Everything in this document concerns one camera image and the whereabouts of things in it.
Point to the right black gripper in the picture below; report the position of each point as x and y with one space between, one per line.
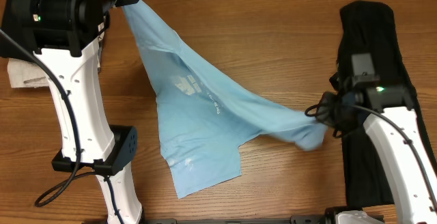
324 115

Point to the light blue printed t-shirt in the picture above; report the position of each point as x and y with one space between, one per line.
203 115

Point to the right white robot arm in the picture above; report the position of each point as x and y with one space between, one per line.
385 111

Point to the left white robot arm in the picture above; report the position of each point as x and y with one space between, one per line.
62 38

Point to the black garment on right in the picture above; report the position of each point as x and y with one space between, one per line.
369 28

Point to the folded black garment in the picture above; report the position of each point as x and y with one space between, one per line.
17 22

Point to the folded beige shorts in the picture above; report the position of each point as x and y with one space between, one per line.
24 75

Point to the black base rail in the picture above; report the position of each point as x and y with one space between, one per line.
359 217

